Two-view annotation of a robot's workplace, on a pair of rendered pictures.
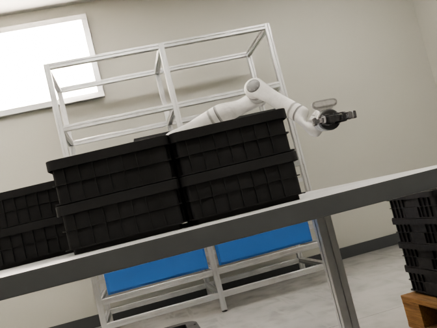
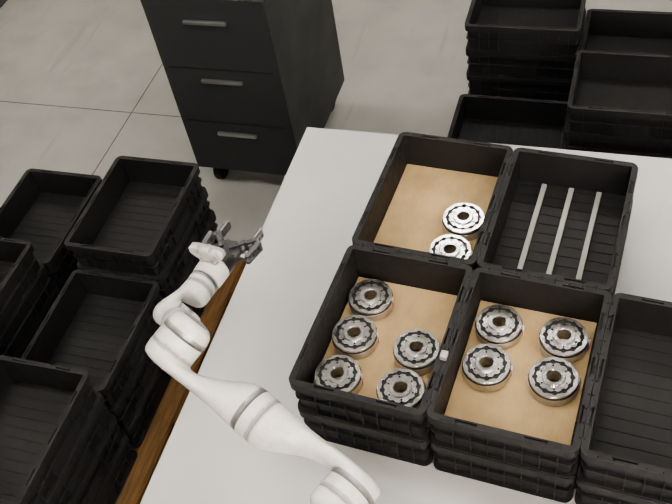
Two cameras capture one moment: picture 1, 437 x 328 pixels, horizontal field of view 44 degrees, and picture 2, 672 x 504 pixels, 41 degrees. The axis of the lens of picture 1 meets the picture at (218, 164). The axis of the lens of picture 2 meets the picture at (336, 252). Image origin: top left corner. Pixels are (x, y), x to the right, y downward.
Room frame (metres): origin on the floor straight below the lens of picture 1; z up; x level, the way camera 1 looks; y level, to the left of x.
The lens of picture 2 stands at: (2.88, 0.63, 2.48)
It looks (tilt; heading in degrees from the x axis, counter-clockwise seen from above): 48 degrees down; 215
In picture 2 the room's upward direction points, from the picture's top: 12 degrees counter-clockwise
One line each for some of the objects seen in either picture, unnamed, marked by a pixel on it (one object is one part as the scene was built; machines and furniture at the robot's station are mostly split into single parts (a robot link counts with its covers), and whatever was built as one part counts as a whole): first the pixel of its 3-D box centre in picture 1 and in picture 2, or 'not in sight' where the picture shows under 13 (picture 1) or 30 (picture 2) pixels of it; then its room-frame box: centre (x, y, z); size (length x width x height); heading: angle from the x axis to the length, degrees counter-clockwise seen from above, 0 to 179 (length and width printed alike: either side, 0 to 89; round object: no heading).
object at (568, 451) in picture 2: not in sight; (521, 354); (1.86, 0.32, 0.92); 0.40 x 0.30 x 0.02; 6
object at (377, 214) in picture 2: (225, 154); (435, 210); (1.50, -0.03, 0.87); 0.40 x 0.30 x 0.11; 6
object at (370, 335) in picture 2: not in sight; (354, 333); (1.90, -0.06, 0.86); 0.10 x 0.10 x 0.01
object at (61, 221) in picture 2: not in sight; (56, 246); (1.61, -1.43, 0.31); 0.40 x 0.30 x 0.34; 11
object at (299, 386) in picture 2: not in sight; (383, 325); (1.90, 0.02, 0.92); 0.40 x 0.30 x 0.02; 6
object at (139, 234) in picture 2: not in sight; (153, 250); (1.54, -1.04, 0.37); 0.40 x 0.30 x 0.45; 11
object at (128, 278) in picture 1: (150, 242); not in sight; (3.80, 0.60, 0.60); 0.72 x 0.03 x 0.56; 100
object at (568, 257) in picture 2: (119, 179); (558, 231); (1.47, 0.27, 0.87); 0.40 x 0.30 x 0.11; 6
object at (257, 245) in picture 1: (257, 215); not in sight; (3.95, -0.19, 0.60); 0.72 x 0.03 x 0.56; 100
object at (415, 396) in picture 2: not in sight; (400, 388); (2.00, 0.10, 0.86); 0.10 x 0.10 x 0.01
